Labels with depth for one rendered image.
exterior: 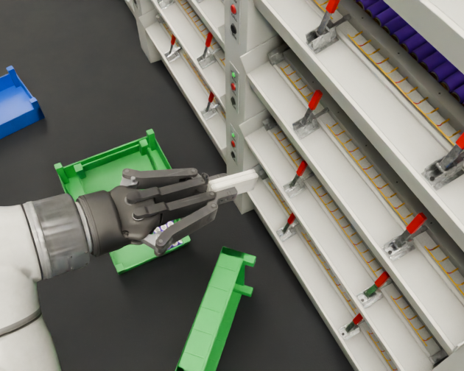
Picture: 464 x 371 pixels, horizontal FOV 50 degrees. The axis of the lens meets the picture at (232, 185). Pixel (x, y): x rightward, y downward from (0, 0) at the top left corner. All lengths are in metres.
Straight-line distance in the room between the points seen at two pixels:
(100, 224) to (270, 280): 0.81
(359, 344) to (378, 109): 0.60
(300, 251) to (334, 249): 0.22
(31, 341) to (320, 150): 0.55
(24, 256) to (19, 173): 1.08
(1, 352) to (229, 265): 0.66
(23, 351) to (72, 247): 0.12
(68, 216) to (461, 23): 0.44
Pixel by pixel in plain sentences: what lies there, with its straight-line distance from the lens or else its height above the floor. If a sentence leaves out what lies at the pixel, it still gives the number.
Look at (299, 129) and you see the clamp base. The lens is 0.88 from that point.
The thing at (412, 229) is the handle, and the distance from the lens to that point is 0.76.
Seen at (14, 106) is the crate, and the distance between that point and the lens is 1.83.
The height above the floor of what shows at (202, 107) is 0.16.
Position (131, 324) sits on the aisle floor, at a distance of 1.32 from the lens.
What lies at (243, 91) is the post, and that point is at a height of 0.48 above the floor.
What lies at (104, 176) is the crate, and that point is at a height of 0.10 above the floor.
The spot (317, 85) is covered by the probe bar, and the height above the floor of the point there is 0.59.
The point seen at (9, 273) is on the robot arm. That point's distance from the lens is 0.57.
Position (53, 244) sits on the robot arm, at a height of 0.75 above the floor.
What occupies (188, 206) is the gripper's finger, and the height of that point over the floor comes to 0.69.
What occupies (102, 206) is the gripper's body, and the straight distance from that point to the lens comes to 0.60.
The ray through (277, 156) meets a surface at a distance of 1.11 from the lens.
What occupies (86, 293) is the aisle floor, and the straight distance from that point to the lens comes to 1.38.
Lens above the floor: 1.23
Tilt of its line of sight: 56 degrees down
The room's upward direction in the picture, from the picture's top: straight up
